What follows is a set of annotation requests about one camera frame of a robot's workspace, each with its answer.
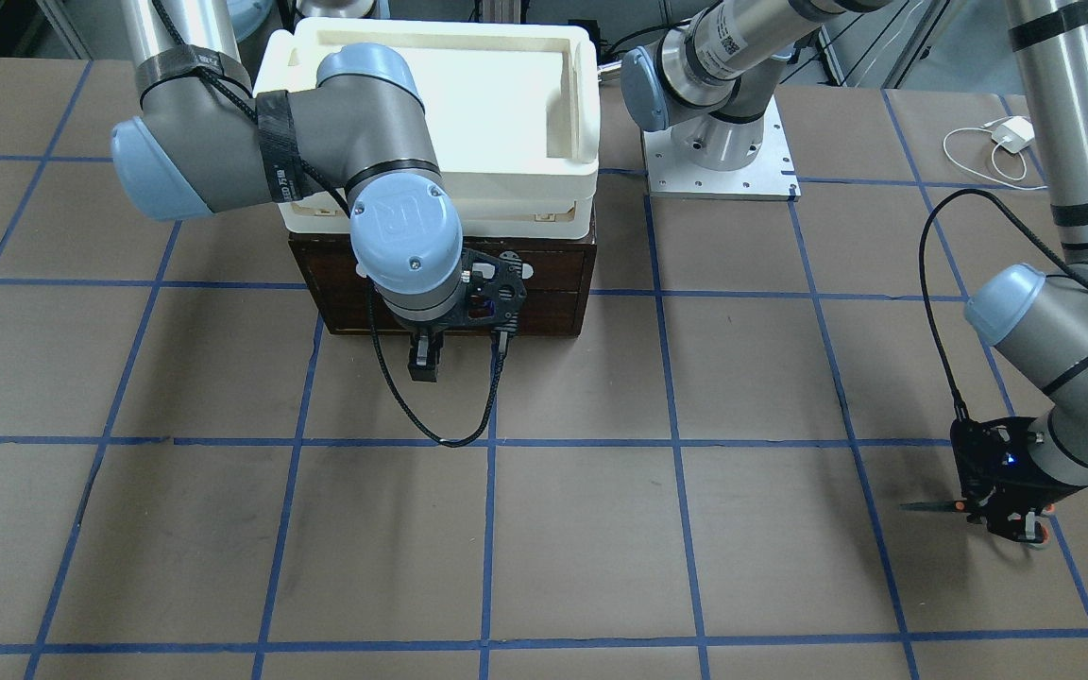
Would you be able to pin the white charger with cable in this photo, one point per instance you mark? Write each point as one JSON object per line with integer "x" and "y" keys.
{"x": 1013, "y": 135}

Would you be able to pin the cream plastic tray box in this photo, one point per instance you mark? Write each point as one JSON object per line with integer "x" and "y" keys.
{"x": 513, "y": 112}

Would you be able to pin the orange grey scissors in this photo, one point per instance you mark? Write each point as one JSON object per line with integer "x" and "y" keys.
{"x": 1018, "y": 524}

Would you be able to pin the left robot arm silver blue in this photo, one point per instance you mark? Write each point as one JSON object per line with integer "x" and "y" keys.
{"x": 716, "y": 68}

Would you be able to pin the dark wooden drawer cabinet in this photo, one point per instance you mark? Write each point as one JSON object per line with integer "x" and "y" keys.
{"x": 557, "y": 293}

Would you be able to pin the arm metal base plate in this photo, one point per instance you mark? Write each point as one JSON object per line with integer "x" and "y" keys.
{"x": 708, "y": 158}

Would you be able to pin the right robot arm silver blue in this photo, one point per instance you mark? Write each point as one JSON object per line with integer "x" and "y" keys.
{"x": 206, "y": 143}

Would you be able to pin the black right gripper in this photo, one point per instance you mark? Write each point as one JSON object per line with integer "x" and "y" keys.
{"x": 424, "y": 332}

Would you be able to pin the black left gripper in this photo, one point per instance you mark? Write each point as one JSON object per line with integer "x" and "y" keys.
{"x": 1043, "y": 487}

